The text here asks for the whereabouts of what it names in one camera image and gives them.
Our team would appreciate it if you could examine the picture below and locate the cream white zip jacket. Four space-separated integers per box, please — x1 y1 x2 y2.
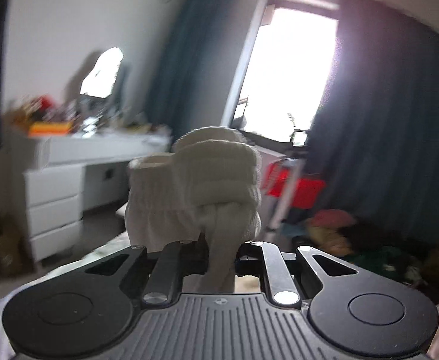
124 127 261 293

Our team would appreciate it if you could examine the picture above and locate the pile of clothes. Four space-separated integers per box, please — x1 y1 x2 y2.
280 209 439 304

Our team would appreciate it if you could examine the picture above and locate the cardboard box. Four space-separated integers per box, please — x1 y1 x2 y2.
0 214 23 276

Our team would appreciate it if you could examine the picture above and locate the red storage bag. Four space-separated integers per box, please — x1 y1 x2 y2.
262 161 326 210

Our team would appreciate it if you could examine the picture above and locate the white vanity desk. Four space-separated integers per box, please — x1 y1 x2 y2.
10 127 171 263

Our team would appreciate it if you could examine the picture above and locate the teal curtain right panel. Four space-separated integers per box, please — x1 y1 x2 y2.
306 0 439 242

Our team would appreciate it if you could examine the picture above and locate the teal curtain panel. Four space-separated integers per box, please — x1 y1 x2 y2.
306 0 439 242
144 0 232 139

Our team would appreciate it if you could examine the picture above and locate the orange box on desk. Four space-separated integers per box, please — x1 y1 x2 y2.
28 122 73 137

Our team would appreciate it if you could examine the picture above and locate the vanity mirror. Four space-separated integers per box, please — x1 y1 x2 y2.
79 46 130 109

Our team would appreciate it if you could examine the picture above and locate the bright window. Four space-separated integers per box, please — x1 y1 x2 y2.
222 0 339 144

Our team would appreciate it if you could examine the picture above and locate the teal curtain left panel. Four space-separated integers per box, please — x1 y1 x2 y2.
144 0 232 139

